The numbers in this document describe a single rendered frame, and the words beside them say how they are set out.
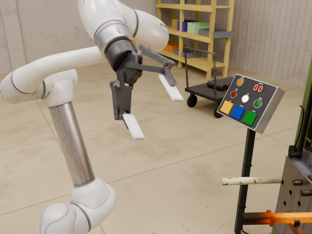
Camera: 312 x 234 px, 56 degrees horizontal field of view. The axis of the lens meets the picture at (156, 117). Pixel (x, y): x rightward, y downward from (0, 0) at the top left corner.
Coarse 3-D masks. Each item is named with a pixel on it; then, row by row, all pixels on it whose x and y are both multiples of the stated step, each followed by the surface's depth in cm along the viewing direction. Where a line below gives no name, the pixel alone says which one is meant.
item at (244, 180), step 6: (222, 180) 180; (228, 180) 179; (234, 180) 179; (240, 180) 180; (246, 180) 180; (252, 180) 180; (258, 180) 180; (264, 180) 180; (270, 180) 180; (276, 180) 181
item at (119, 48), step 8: (112, 48) 69; (120, 48) 68; (128, 48) 68; (112, 56) 68; (120, 56) 68; (128, 56) 69; (136, 56) 67; (112, 64) 69; (120, 64) 70; (128, 72) 68; (136, 72) 67; (128, 80) 68; (136, 80) 69
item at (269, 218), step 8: (248, 216) 101; (256, 216) 101; (264, 216) 101; (272, 216) 100; (280, 216) 101; (288, 216) 101; (296, 216) 101; (304, 216) 101; (248, 224) 101; (256, 224) 101; (264, 224) 101; (272, 224) 100
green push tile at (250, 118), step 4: (248, 112) 175; (252, 112) 173; (248, 116) 174; (252, 116) 172; (256, 116) 170; (244, 120) 175; (248, 120) 173; (252, 120) 171; (248, 124) 172; (252, 124) 171
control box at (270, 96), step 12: (252, 84) 180; (264, 84) 173; (228, 96) 192; (240, 96) 184; (252, 96) 177; (264, 96) 170; (276, 96) 167; (252, 108) 174; (264, 108) 168; (240, 120) 178; (264, 120) 169
